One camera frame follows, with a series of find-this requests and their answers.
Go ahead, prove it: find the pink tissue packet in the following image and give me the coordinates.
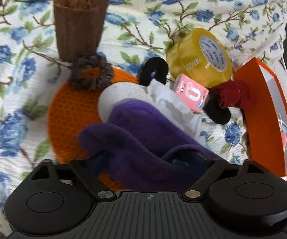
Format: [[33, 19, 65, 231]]
[[173, 74, 209, 113]]

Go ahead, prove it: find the brown ribbed cup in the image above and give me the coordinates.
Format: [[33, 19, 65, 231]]
[[53, 0, 109, 63]]

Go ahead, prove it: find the clear yellow tape roll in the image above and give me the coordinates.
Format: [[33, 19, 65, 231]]
[[166, 28, 232, 88]]

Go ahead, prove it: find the purple fleece cloth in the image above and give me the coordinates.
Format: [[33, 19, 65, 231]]
[[78, 100, 220, 192]]

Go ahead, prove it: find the red scrunchie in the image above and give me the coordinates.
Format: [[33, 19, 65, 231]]
[[209, 80, 251, 109]]

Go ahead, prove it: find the black scrunchie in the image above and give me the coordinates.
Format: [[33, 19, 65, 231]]
[[139, 57, 169, 86], [203, 97, 231, 125]]

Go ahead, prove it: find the grey brown scrunchie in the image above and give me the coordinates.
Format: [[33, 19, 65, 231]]
[[68, 55, 114, 91]]

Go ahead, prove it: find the white cloth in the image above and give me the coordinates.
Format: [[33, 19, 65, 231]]
[[98, 80, 205, 145]]

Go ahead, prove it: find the floral blue sofa cover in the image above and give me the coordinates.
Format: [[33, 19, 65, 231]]
[[0, 0, 287, 238]]

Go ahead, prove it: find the orange honeycomb silicone mat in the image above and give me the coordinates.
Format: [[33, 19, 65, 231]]
[[46, 67, 140, 192]]

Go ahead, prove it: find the orange cardboard box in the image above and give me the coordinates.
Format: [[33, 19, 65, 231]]
[[234, 58, 287, 177]]

